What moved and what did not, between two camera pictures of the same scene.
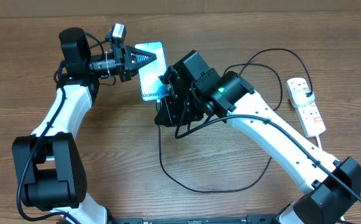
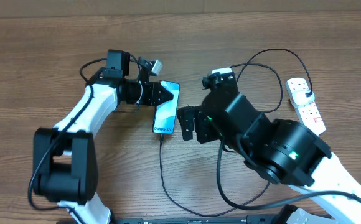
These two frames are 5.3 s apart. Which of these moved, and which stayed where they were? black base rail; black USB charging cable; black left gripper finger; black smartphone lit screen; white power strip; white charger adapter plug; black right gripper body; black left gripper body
Moved: black left gripper body; black left gripper finger; black right gripper body; black USB charging cable; black smartphone lit screen
Stayed: white charger adapter plug; white power strip; black base rail
